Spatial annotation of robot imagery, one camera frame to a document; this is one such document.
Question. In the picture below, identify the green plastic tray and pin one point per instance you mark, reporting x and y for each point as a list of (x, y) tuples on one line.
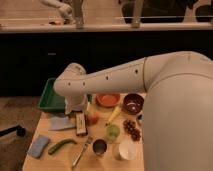
[(53, 97)]

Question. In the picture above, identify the blue sponge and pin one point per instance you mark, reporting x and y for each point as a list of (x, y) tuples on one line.
[(38, 146)]

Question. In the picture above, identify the orange bowl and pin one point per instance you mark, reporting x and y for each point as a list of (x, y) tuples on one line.
[(108, 100)]

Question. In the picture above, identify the bunch of red grapes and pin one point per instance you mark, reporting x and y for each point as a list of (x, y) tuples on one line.
[(131, 129)]

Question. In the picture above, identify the metal cup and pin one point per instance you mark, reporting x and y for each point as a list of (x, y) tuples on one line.
[(99, 147)]

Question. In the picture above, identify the black dish brush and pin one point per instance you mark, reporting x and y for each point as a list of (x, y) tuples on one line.
[(139, 119)]

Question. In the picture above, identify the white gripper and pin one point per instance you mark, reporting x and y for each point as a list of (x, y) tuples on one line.
[(75, 103)]

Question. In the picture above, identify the dark red bowl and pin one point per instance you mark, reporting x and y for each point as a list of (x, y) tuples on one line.
[(133, 103)]

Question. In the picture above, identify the red tomato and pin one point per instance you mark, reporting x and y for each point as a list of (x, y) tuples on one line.
[(93, 118)]

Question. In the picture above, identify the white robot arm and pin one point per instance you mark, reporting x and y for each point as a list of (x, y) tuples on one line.
[(177, 111)]

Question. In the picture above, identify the grey folded cloth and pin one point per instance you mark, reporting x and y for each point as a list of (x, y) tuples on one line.
[(60, 122)]

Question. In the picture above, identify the yellow corn cob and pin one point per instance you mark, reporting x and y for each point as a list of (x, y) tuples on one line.
[(113, 115)]

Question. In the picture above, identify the wooden block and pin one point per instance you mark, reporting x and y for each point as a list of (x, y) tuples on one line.
[(81, 129)]

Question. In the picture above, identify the white plastic cup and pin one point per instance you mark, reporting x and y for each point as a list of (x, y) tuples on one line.
[(127, 150)]

